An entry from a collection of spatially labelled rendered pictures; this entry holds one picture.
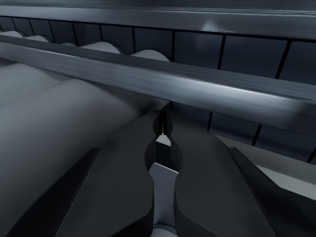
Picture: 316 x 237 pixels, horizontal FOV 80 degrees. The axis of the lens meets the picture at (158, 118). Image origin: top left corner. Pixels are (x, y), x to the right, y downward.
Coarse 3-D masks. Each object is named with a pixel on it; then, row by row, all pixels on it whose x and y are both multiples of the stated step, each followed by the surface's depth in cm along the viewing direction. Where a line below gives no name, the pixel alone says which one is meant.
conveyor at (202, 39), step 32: (32, 32) 24; (64, 32) 21; (96, 32) 18; (128, 32) 17; (160, 32) 15; (192, 32) 14; (192, 64) 15; (224, 64) 14; (256, 64) 13; (288, 64) 12; (224, 128) 16; (256, 128) 15
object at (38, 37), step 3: (30, 36) 22; (33, 36) 22; (36, 36) 22; (39, 36) 22; (42, 36) 22; (45, 36) 22; (33, 39) 21; (36, 39) 21; (39, 39) 21; (42, 39) 22; (45, 39) 22; (48, 39) 22; (51, 42) 22
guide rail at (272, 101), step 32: (32, 64) 12; (64, 64) 10; (96, 64) 9; (128, 64) 8; (160, 64) 8; (160, 96) 8; (192, 96) 7; (224, 96) 6; (256, 96) 6; (288, 96) 5; (288, 128) 6
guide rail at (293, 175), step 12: (168, 144) 16; (228, 144) 14; (240, 144) 14; (252, 156) 13; (264, 156) 13; (276, 156) 13; (264, 168) 12; (276, 168) 12; (288, 168) 12; (300, 168) 12; (312, 168) 12; (276, 180) 12; (288, 180) 12; (300, 180) 11; (312, 180) 11; (300, 192) 12; (312, 192) 11
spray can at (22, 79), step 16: (96, 48) 16; (112, 48) 17; (16, 64) 12; (0, 80) 11; (16, 80) 11; (32, 80) 12; (48, 80) 12; (64, 80) 13; (0, 96) 10; (16, 96) 11
